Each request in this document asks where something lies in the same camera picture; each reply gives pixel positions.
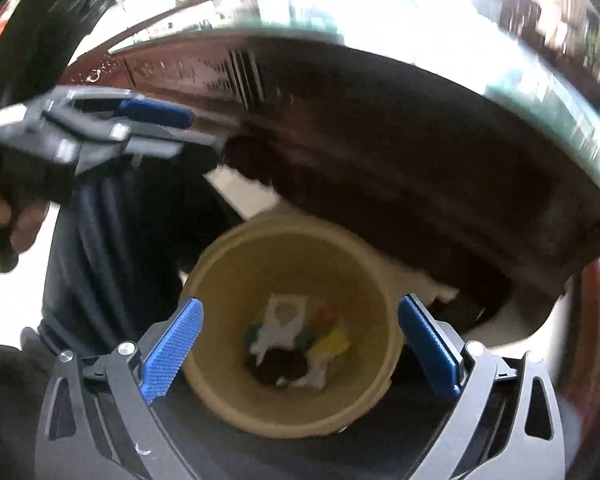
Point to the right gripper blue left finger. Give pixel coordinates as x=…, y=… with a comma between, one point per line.
x=164, y=347

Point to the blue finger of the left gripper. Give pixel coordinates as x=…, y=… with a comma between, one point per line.
x=156, y=112

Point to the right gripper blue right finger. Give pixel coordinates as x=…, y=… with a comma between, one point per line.
x=439, y=358

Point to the green paper ball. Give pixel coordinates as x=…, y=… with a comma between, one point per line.
x=305, y=340

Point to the beige round trash bin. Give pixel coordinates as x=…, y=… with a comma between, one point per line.
x=292, y=254

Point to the person's left hand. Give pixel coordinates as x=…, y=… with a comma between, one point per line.
x=21, y=216

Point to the black scrap in bin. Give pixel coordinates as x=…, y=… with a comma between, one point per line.
x=278, y=363

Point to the yellow box in bin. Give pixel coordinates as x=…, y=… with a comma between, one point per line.
x=329, y=347

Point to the white paper in bin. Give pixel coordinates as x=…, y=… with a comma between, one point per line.
x=284, y=317

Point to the dark wooden coffee table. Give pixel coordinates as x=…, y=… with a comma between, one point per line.
x=414, y=123

